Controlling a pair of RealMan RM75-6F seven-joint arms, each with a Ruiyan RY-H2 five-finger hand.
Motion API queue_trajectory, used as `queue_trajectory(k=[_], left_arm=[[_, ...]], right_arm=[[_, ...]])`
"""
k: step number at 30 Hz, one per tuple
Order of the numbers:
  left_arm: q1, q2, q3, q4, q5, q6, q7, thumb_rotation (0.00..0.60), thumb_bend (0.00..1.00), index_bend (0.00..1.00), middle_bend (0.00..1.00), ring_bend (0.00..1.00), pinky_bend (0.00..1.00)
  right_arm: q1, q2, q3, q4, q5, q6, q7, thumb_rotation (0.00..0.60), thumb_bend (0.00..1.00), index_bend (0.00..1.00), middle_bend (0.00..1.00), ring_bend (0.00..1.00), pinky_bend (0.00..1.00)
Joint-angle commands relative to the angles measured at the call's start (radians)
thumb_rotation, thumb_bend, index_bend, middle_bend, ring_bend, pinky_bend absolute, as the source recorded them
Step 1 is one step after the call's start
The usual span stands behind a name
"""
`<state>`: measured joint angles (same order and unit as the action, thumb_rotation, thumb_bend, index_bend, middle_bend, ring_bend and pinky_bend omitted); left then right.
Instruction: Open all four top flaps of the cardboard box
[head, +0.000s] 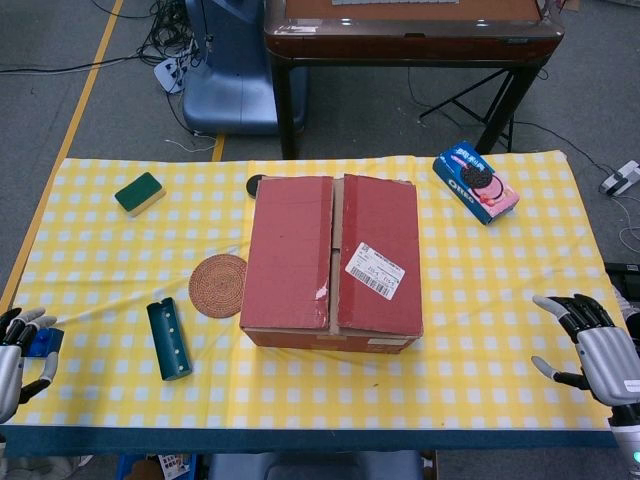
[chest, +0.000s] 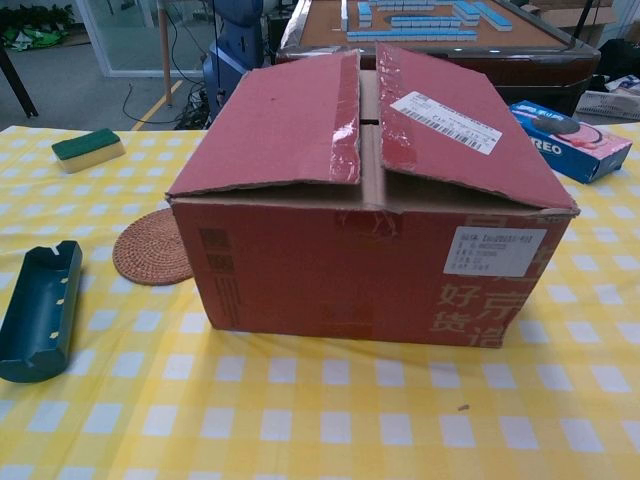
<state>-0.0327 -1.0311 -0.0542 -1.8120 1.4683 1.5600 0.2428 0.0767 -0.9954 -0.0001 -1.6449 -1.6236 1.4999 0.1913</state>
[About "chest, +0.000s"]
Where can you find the red cardboard shipping box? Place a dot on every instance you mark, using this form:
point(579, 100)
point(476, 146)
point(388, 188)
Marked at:
point(325, 260)

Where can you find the blue Oreo cookie box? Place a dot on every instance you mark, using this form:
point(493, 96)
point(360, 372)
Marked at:
point(575, 150)

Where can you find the yellow white checkered tablecloth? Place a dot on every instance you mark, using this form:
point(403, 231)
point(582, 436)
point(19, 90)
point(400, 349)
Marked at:
point(300, 410)

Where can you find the round woven rattan coaster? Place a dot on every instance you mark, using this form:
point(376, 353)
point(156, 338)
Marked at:
point(145, 250)

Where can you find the blue machine base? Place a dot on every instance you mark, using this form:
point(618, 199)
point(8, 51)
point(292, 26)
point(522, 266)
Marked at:
point(227, 70)

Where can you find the blue mahjong tile stack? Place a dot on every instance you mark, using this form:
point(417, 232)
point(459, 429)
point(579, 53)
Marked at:
point(356, 15)

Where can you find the wooden pole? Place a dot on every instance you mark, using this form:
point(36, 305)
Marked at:
point(165, 55)

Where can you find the green and yellow sponge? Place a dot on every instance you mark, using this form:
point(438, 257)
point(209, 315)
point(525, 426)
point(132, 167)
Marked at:
point(87, 150)

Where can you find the white framed glass partition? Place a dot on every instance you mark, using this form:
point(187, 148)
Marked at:
point(130, 45)

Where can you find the brown mahjong table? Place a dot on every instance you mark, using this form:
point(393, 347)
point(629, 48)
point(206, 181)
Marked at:
point(530, 52)

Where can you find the dark green paper tray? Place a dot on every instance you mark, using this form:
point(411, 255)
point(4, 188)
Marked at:
point(37, 310)

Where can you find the white plastic basket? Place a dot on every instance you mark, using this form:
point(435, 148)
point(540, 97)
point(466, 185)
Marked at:
point(607, 105)

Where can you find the black slanted table leg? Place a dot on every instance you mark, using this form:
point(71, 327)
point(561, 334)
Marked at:
point(17, 82)

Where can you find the white blue plastic package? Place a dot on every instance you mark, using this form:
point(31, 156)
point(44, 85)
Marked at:
point(625, 84)

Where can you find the black bag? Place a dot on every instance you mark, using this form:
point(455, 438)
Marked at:
point(620, 57)

